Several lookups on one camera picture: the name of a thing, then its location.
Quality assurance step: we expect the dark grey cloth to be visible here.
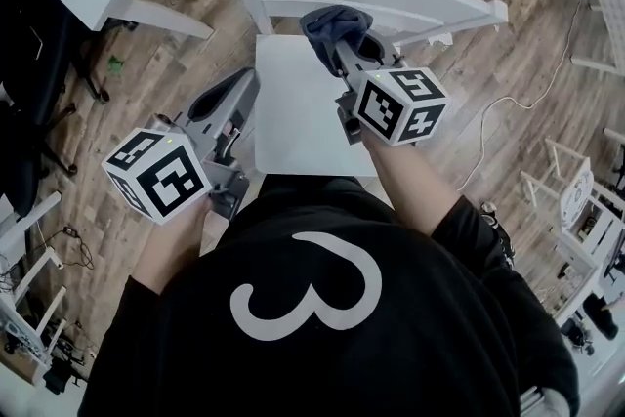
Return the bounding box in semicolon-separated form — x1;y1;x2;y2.
299;6;375;77

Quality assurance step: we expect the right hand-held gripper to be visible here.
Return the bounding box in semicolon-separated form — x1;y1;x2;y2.
333;31;450;147

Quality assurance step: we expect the white shelf frame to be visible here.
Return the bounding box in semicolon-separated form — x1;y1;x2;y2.
0;189;68;388

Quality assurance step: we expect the black cable with adapter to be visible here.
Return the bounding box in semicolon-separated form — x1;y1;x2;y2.
42;223;97;271

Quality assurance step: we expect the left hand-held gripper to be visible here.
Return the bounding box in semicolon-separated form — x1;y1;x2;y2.
100;67;262;227

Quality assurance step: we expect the person's left forearm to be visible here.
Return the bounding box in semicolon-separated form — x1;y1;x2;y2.
130;195;212;295

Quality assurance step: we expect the white wooden chair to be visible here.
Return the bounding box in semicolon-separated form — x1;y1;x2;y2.
224;0;510;178

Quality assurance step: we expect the white cable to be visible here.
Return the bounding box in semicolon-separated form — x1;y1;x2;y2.
455;0;588;192

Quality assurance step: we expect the person's right forearm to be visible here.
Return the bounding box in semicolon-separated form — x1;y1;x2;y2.
366;137;463;236

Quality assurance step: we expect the person's black printed shirt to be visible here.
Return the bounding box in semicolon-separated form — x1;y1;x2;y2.
81;174;581;417

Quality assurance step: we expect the white slatted chair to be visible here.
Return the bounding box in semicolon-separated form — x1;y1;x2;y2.
519;127;625;326

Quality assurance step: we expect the black office chair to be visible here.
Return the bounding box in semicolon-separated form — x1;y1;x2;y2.
0;0;111;222

